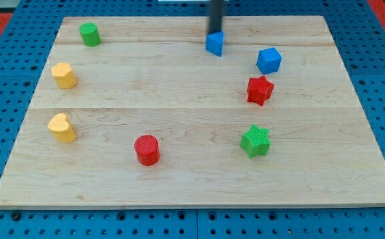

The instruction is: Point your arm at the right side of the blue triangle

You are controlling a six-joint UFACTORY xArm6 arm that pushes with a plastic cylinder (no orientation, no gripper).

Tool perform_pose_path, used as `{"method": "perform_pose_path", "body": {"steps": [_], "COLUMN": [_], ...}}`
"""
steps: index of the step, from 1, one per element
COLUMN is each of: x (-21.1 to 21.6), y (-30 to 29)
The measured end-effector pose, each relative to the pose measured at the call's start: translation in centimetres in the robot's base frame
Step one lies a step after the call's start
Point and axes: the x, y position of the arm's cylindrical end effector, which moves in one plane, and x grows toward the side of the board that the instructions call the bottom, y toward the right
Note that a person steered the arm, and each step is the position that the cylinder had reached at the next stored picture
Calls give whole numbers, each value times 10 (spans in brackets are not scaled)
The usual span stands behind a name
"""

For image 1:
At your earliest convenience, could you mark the red cylinder block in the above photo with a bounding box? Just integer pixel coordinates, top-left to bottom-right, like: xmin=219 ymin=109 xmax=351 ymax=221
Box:
xmin=134 ymin=135 xmax=161 ymax=166

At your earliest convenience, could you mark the light wooden board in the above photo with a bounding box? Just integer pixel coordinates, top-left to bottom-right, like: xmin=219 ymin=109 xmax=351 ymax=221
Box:
xmin=0 ymin=16 xmax=385 ymax=210

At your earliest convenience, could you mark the yellow hexagon block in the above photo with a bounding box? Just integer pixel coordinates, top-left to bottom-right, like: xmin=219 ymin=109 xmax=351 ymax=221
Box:
xmin=51 ymin=62 xmax=78 ymax=90

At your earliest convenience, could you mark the green star block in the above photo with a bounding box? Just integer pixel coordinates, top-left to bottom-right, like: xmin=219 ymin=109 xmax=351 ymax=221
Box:
xmin=240 ymin=124 xmax=271 ymax=159

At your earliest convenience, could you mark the green cylinder block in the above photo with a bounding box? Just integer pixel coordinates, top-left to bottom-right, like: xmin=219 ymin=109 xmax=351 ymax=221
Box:
xmin=79 ymin=23 xmax=101 ymax=47

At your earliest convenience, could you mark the yellow heart block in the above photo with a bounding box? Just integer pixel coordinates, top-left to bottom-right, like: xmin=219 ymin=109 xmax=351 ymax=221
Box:
xmin=48 ymin=113 xmax=76 ymax=143

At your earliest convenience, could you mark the red star block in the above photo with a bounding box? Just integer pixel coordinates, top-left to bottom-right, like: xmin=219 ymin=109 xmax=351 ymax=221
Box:
xmin=246 ymin=76 xmax=275 ymax=106

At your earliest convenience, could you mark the blue cube block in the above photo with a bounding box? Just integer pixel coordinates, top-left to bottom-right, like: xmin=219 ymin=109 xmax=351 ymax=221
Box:
xmin=256 ymin=47 xmax=282 ymax=74

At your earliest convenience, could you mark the blue triangle block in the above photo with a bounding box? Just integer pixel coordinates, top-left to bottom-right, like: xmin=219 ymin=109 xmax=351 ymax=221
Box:
xmin=206 ymin=31 xmax=225 ymax=57

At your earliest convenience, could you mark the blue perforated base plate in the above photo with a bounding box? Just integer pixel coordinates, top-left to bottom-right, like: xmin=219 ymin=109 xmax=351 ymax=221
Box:
xmin=0 ymin=0 xmax=385 ymax=238

